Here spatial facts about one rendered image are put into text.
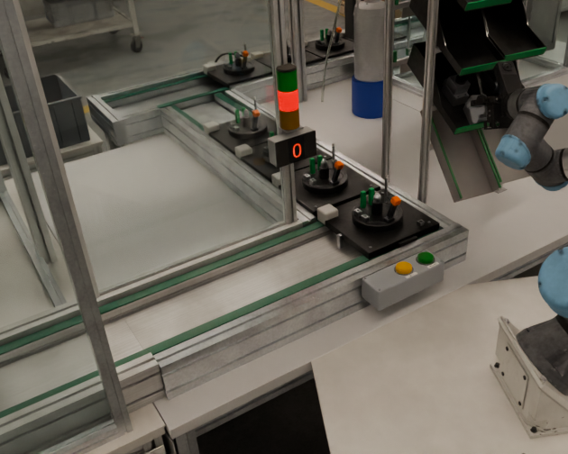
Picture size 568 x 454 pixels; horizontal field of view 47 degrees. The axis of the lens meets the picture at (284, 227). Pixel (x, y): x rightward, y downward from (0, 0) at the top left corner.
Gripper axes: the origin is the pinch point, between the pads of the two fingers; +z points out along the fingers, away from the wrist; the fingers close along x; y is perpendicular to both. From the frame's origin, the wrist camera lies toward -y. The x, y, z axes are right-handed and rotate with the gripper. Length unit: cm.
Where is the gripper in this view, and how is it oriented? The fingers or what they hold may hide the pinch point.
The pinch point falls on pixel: (479, 103)
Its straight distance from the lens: 184.1
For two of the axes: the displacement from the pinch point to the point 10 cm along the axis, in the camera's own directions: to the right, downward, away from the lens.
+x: 9.8, -1.0, 1.8
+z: -1.9, -1.1, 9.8
